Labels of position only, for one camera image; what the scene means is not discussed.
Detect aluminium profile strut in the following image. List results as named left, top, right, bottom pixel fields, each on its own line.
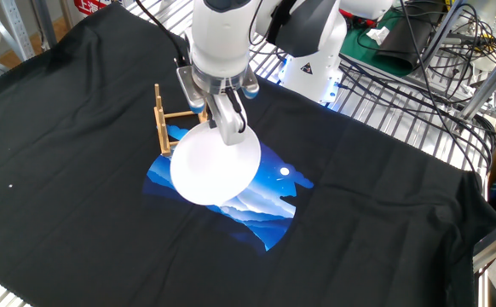
left=459, top=40, right=496, bottom=123

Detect black cloth with blue print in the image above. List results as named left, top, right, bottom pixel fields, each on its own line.
left=0, top=2, right=496, bottom=307

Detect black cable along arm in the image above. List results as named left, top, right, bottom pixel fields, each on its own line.
left=135, top=0, right=300, bottom=134

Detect white round plate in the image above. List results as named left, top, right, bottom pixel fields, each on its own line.
left=170, top=122, right=262, bottom=206

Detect aluminium table edge rail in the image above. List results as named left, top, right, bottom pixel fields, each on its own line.
left=471, top=217, right=496, bottom=274

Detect wooden dish rack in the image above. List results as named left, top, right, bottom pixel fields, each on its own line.
left=153, top=83, right=209, bottom=157

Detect grey perforated metal frame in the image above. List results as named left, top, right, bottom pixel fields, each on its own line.
left=0, top=0, right=36, bottom=63

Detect crumpled white paper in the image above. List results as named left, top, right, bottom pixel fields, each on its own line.
left=366, top=26, right=391, bottom=46

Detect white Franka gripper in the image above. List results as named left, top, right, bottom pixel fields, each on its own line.
left=207, top=91, right=250, bottom=147

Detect red sign white characters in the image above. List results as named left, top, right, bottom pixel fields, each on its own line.
left=73, top=0, right=119, bottom=16

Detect black pouch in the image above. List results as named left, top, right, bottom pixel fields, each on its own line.
left=374, top=15, right=435, bottom=72

